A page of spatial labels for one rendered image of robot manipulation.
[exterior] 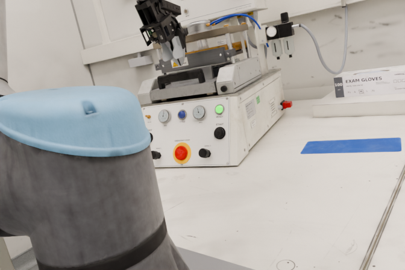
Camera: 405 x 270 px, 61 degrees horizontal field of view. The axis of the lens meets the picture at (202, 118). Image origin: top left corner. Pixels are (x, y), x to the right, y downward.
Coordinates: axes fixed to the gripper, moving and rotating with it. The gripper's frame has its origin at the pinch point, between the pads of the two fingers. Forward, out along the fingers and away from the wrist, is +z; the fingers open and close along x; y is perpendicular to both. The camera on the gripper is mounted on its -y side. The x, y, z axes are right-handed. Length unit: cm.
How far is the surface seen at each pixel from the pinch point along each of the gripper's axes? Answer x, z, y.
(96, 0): -105, -11, -98
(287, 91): 12, 47, -56
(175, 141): -2.3, 18.0, 15.6
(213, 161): 9.8, 22.2, 19.8
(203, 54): 4.7, 1.9, -5.7
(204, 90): 7.3, 7.7, 6.2
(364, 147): 46, 27, 10
